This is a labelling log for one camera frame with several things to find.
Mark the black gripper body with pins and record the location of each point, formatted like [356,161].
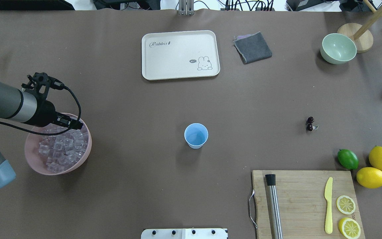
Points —
[46,113]

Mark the dark red cherry pair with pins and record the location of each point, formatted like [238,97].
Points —
[310,126]

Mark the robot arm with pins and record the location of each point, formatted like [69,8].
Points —
[29,105]

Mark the light blue cup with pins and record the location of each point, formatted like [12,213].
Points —
[196,135]

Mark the pink bowl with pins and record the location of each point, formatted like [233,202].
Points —
[35,161]

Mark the beige rabbit tray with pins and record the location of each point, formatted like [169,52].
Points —
[176,55]

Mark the grey folded cloth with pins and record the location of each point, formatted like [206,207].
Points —
[252,47]

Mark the metal muddler black tip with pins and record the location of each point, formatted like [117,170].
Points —
[275,219]

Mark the wooden cutting board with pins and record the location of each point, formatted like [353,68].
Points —
[301,202]

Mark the mint green bowl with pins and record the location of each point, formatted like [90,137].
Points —
[337,48]

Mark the yellow plastic knife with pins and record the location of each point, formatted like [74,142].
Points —
[328,226]

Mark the green lime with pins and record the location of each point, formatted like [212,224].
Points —
[348,159]

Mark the wooden stand with round base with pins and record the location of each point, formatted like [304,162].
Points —
[360,34]

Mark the upper lemon slice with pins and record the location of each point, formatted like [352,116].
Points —
[346,205]

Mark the lemon slice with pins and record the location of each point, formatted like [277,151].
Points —
[346,205]
[349,228]

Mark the lower lemon slice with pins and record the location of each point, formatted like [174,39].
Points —
[349,228]

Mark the yellow lemon near board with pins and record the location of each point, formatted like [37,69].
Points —
[369,177]

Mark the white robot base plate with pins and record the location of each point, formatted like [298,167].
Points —
[185,233]

